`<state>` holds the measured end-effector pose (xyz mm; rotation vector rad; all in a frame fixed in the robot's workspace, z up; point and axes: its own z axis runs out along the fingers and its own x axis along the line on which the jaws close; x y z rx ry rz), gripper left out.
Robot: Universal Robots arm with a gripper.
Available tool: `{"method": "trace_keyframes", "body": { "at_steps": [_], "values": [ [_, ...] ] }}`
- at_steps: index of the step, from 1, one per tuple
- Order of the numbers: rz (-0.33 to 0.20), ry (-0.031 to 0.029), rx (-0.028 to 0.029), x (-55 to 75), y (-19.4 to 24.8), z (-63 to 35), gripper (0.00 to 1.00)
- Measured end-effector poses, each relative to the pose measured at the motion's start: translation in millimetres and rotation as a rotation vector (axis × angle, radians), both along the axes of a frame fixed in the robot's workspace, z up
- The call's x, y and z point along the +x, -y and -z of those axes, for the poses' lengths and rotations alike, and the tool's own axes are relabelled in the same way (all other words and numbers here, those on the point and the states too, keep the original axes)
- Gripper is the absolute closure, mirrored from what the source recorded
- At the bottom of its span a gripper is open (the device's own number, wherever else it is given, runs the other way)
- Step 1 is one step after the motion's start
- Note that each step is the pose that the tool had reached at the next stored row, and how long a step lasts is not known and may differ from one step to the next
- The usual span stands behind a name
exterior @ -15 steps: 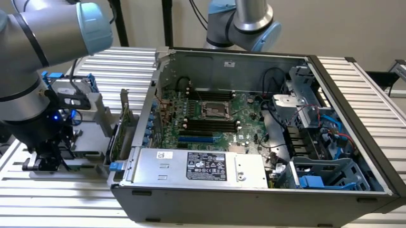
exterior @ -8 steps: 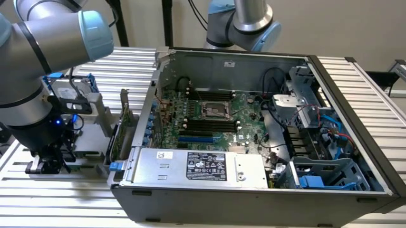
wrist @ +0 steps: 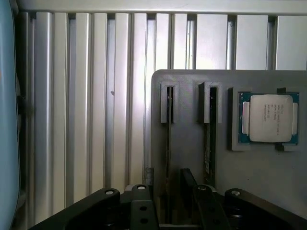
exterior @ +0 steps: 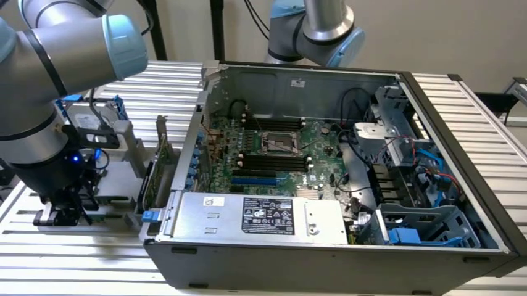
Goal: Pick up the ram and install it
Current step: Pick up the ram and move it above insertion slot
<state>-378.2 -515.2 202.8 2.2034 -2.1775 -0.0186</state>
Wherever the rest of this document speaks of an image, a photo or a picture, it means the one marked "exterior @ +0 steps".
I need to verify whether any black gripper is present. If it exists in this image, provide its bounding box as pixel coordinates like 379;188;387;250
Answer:
8;152;104;228

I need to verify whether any green RAM stick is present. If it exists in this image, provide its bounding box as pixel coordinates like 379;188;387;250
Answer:
84;213;127;223

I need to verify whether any black RAM slot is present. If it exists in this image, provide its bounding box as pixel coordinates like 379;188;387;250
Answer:
242;123;305;128
242;126;306;131
238;165;311;171
239;157;311;163
242;117;305;122
239;154;310;160
238;161;311;167
242;120;305;125

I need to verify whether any green graphics card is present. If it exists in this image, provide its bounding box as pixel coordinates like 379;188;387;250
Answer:
142;115;183;216

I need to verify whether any silver power supply unit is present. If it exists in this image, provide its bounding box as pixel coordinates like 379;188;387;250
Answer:
162;192;353;245

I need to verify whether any blue expansion slot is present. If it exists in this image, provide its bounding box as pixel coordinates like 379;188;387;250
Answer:
230;176;278;186

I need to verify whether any long black expansion slot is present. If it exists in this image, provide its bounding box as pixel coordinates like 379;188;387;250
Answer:
231;168;278;178

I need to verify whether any CPU socket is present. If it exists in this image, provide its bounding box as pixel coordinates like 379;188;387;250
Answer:
257;130;309;157

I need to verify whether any open black PC case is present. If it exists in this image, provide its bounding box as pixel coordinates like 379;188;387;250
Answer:
139;60;527;291

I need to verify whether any green motherboard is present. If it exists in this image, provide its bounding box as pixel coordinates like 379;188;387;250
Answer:
200;116;357;199

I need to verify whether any black fan shroud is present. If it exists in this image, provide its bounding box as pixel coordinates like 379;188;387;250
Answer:
367;162;418;205

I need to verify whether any metal disk bay cage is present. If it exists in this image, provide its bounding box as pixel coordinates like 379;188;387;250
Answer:
353;85;447;166

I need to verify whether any grey disk bay with blue clip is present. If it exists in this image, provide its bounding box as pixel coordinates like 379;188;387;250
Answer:
357;202;483;249

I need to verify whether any hard disk in blue bracket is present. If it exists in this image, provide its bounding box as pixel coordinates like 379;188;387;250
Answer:
58;94;124;134

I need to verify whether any black frame post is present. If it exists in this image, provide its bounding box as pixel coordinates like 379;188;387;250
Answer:
208;0;227;62
148;0;170;62

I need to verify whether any black hanging cable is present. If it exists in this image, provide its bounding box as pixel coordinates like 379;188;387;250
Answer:
242;0;273;41

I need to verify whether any black looped wire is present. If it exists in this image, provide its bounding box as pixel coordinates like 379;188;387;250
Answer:
339;87;373;125

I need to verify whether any thin red and black wire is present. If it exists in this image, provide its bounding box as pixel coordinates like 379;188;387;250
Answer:
382;136;418;158

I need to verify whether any red data wire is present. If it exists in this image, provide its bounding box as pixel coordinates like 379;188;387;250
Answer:
437;171;459;192

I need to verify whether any blue data wire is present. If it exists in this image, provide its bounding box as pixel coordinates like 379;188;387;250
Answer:
414;147;463;206

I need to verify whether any aluminium rail with black plate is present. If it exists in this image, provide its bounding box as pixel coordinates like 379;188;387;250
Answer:
473;76;527;127

